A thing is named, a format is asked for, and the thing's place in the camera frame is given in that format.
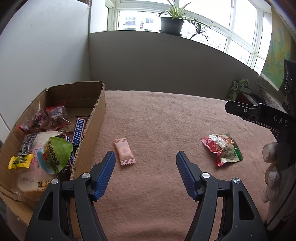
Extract pink table cloth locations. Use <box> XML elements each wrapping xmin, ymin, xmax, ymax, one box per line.
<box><xmin>82</xmin><ymin>91</ymin><xmax>274</xmax><ymax>240</ymax></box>

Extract red white snack packet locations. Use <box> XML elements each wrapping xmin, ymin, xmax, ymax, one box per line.
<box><xmin>46</xmin><ymin>105</ymin><xmax>71</xmax><ymax>130</ymax></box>

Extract black printed snack packet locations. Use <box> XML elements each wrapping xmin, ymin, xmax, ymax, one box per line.
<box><xmin>18</xmin><ymin>133</ymin><xmax>37</xmax><ymax>156</ymax></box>

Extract pink small snack packet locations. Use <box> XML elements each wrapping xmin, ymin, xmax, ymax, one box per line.
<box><xmin>113</xmin><ymin>138</ymin><xmax>136</xmax><ymax>166</ymax></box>

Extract red green snack bag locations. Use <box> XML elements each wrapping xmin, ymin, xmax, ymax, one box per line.
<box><xmin>201</xmin><ymin>134</ymin><xmax>243</xmax><ymax>167</ymax></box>

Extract white cabinet panel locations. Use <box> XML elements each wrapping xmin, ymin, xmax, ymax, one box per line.
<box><xmin>1</xmin><ymin>1</ymin><xmax>91</xmax><ymax>141</ymax></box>

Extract green carton box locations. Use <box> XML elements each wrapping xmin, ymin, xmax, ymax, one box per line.
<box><xmin>225</xmin><ymin>77</ymin><xmax>252</xmax><ymax>100</ymax></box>

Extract brown ball snack packet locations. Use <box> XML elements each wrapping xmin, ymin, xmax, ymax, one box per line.
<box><xmin>37</xmin><ymin>136</ymin><xmax>73</xmax><ymax>175</ymax></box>

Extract window frame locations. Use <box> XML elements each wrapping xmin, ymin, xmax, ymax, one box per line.
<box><xmin>104</xmin><ymin>0</ymin><xmax>272</xmax><ymax>73</ymax></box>

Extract potted spider plant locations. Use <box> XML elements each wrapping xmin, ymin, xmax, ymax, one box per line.
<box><xmin>159</xmin><ymin>1</ymin><xmax>220</xmax><ymax>42</ymax></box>

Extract dark red storage box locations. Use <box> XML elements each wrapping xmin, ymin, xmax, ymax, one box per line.
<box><xmin>235</xmin><ymin>92</ymin><xmax>258</xmax><ymax>106</ymax></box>

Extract Snickers bar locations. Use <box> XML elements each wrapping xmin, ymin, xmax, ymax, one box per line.
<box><xmin>66</xmin><ymin>115</ymin><xmax>90</xmax><ymax>166</ymax></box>

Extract right gloved hand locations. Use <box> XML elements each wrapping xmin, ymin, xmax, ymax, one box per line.
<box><xmin>262</xmin><ymin>142</ymin><xmax>295</xmax><ymax>230</ymax></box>

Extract yellow candy packet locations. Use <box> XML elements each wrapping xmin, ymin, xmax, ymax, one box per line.
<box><xmin>8</xmin><ymin>154</ymin><xmax>34</xmax><ymax>170</ymax></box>

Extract red silver foil snack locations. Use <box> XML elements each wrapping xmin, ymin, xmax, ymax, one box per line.
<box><xmin>18</xmin><ymin>102</ymin><xmax>49</xmax><ymax>134</ymax></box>

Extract wall map poster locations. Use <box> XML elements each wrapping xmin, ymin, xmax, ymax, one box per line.
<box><xmin>253</xmin><ymin>9</ymin><xmax>295</xmax><ymax>91</ymax></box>

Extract packaged sliced bread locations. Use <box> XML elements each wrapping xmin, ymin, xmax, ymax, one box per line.
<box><xmin>16</xmin><ymin>131</ymin><xmax>60</xmax><ymax>201</ymax></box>

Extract brown cardboard box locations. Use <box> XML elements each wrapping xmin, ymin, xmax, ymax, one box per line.
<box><xmin>1</xmin><ymin>81</ymin><xmax>106</xmax><ymax>225</ymax></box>

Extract white lace cloth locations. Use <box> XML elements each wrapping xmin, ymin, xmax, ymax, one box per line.
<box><xmin>260</xmin><ymin>88</ymin><xmax>287</xmax><ymax>113</ymax></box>

